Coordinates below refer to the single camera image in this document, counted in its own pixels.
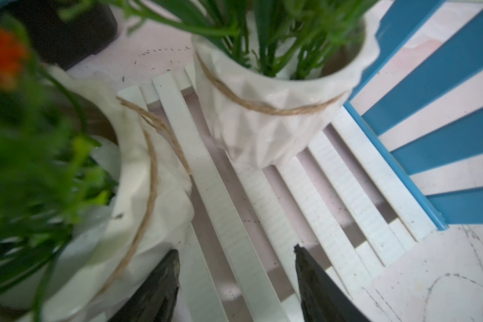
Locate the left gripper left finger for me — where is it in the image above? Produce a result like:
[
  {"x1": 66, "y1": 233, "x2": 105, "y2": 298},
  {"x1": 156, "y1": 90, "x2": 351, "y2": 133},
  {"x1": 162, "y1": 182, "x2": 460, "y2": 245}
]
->
[{"x1": 110, "y1": 250, "x2": 181, "y2": 322}]

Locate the floral pink table mat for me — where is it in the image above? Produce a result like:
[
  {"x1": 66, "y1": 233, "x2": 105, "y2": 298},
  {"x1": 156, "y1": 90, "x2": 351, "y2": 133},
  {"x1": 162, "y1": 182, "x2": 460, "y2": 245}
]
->
[{"x1": 71, "y1": 1, "x2": 483, "y2": 321}]

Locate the orange flower pot front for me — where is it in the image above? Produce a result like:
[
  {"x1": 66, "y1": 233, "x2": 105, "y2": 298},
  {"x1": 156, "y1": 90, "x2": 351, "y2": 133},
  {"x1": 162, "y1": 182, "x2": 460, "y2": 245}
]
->
[{"x1": 0, "y1": 15, "x2": 194, "y2": 321}]

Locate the blue white two-tier rack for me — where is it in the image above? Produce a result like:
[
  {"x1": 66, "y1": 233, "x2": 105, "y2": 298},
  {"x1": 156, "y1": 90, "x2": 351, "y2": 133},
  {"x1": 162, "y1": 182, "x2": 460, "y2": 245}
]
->
[{"x1": 116, "y1": 0, "x2": 483, "y2": 322}]

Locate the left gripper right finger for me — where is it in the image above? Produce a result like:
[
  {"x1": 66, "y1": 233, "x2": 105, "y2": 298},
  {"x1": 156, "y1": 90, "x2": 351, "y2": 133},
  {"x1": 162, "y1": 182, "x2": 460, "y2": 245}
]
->
[{"x1": 294, "y1": 245, "x2": 370, "y2": 322}]

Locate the red flower pot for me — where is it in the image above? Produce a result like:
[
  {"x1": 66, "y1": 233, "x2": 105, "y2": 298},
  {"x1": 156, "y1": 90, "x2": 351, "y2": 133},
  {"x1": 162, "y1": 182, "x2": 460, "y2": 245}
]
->
[{"x1": 56, "y1": 0, "x2": 383, "y2": 170}]

